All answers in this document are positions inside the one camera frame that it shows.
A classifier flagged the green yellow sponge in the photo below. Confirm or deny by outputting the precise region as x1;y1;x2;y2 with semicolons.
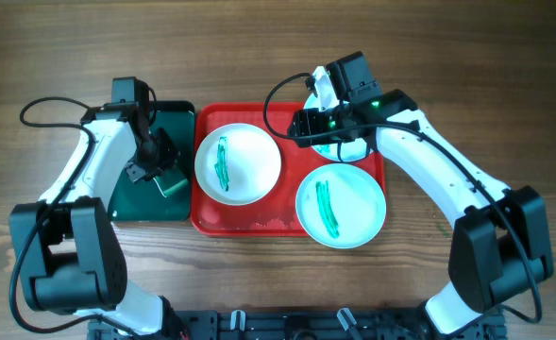
154;167;189;197

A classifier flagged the white plate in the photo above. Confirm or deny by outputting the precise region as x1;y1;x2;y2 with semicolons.
194;123;281;206
295;163;386;249
303;92;373;163

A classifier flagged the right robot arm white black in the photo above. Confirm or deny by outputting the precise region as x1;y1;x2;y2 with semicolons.
286;62;554;335

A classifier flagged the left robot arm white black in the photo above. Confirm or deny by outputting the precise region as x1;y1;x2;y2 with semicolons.
8;100;190;339

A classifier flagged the dark green tray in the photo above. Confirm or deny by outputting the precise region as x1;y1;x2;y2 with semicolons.
108;101;195;222

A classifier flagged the red plastic tray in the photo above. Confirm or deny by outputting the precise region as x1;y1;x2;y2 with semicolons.
190;101;387;238

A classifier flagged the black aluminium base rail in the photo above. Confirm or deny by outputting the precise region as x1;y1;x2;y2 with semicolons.
87;307;509;340

